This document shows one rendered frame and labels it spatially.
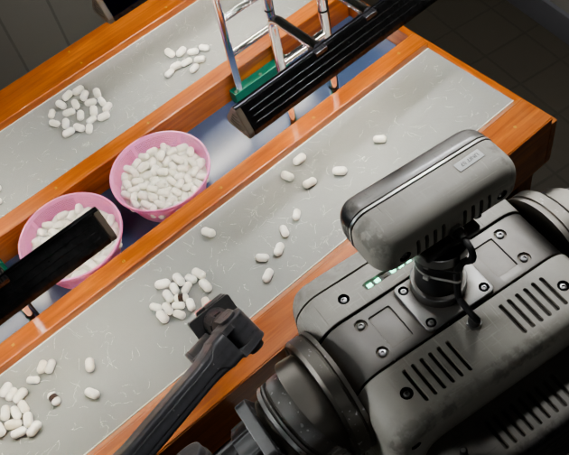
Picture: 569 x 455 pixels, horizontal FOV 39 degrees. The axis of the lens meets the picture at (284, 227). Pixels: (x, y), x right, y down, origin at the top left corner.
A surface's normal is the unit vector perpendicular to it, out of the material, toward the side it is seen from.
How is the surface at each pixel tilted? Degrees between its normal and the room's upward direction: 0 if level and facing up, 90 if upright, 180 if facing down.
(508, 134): 0
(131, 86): 0
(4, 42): 90
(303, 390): 1
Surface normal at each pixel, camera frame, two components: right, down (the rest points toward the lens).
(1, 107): -0.14, -0.57
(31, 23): 0.53, 0.65
